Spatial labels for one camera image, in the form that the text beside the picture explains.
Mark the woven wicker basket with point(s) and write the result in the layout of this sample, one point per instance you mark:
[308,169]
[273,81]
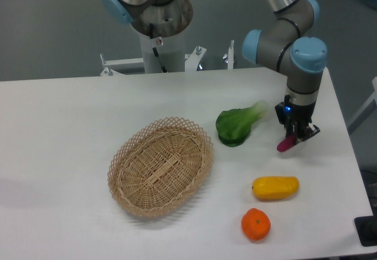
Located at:
[160,167]

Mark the yellow mango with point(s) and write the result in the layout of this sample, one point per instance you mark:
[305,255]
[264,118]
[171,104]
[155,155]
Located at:
[275,187]

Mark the orange tangerine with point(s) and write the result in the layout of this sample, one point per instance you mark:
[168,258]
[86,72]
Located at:
[255,224]

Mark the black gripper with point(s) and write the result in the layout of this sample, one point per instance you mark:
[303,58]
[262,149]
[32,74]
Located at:
[288,113]

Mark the white frame at right edge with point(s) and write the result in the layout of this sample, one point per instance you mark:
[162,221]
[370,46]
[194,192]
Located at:
[364,111]

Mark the white metal base frame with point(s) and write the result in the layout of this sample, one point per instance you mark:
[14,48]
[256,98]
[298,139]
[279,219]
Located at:
[145,65]

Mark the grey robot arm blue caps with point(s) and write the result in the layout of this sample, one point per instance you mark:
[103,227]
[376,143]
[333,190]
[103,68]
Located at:
[285,48]

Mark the black device at table edge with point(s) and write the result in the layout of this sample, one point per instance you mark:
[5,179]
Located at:
[366,229]

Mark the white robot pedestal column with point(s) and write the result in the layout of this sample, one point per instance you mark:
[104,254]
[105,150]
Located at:
[161,30]

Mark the green bok choy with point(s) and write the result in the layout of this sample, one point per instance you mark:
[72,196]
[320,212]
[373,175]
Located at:
[234,126]

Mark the purple sweet potato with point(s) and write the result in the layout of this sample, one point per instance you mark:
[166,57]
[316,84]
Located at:
[287,143]

